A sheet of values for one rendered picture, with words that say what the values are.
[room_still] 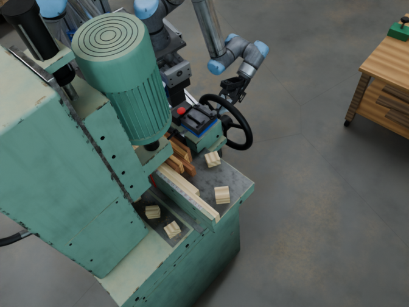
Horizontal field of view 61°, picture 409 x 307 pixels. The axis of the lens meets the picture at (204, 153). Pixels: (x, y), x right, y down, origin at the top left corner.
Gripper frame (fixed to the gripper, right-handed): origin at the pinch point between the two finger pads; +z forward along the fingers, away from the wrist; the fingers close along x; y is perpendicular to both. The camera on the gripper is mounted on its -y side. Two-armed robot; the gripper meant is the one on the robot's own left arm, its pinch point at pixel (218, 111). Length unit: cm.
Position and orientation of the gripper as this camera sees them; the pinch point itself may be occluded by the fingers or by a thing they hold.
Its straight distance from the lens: 156.8
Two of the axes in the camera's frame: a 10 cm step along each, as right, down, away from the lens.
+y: 4.3, 1.2, 8.9
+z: -5.3, 8.3, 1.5
